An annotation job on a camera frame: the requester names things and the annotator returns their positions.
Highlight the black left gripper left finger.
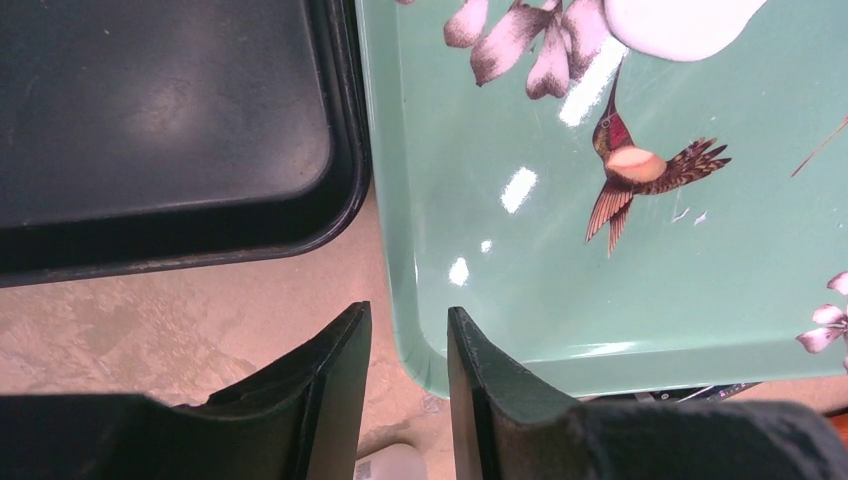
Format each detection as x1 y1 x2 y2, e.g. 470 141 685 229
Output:
1 302 372 479

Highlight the metal scraper wooden handle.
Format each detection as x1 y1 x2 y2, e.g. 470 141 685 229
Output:
825 407 848 445

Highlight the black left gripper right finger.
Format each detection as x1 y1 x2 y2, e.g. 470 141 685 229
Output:
447 307 847 479

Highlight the black plastic tray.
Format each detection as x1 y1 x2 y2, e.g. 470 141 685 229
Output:
1 1 371 287

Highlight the white dough ball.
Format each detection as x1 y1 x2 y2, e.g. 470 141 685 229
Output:
603 0 765 62

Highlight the green floral tray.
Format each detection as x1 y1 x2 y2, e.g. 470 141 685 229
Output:
356 1 847 396

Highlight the white PVC pipe frame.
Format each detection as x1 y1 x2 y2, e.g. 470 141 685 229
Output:
353 443 428 480

